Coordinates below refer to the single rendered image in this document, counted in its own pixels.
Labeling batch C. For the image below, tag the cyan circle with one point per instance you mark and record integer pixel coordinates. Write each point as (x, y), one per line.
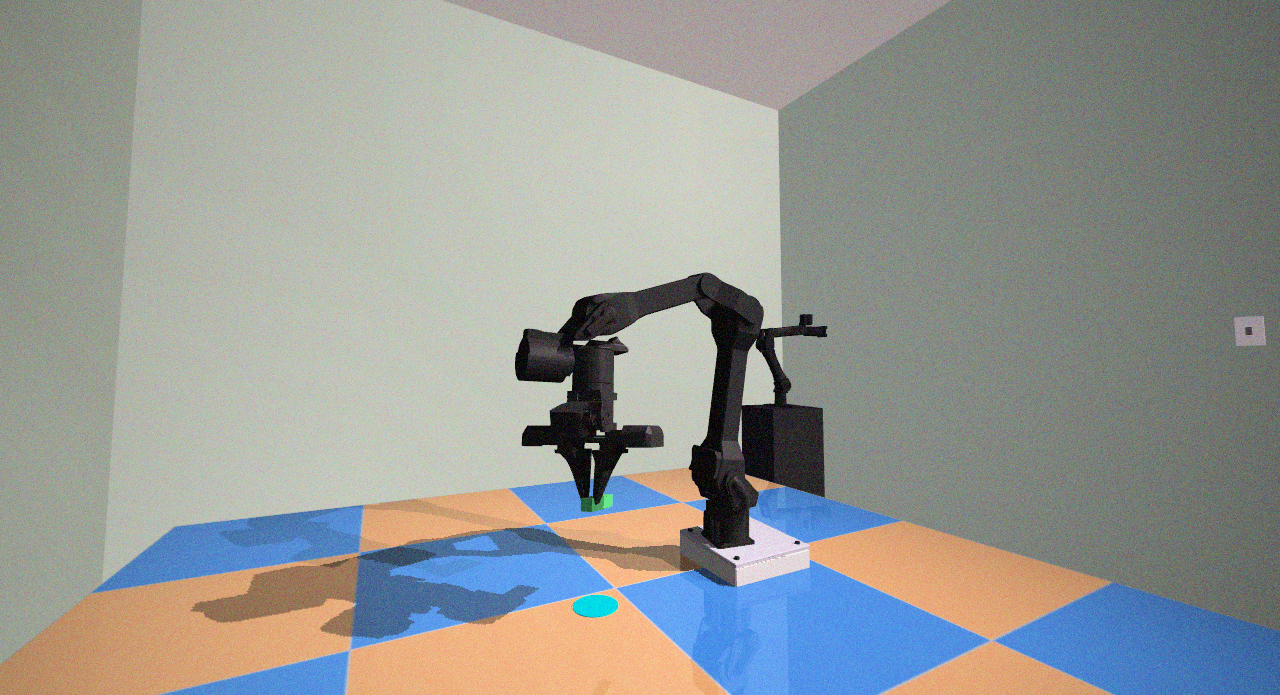
(594, 606)

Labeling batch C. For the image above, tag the green rectangular post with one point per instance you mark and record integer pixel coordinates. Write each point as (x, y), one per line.
(588, 505)

